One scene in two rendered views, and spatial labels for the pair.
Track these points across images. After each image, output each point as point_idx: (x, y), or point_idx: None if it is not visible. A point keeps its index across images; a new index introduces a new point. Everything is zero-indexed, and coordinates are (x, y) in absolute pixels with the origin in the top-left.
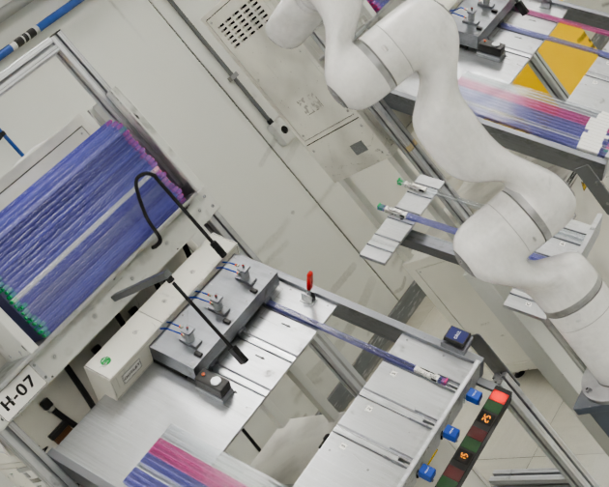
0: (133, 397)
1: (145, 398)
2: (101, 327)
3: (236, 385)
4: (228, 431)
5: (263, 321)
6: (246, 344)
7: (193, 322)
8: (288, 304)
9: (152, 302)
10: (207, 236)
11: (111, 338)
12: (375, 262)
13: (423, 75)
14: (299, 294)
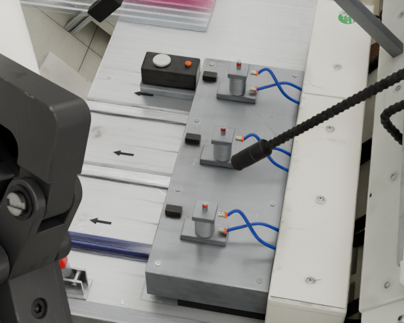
0: (290, 50)
1: (272, 52)
2: (384, 21)
3: (142, 103)
4: (120, 44)
5: (148, 218)
6: (159, 168)
7: (254, 125)
8: (113, 265)
9: (350, 120)
10: (278, 134)
11: (368, 49)
12: None
13: None
14: (100, 295)
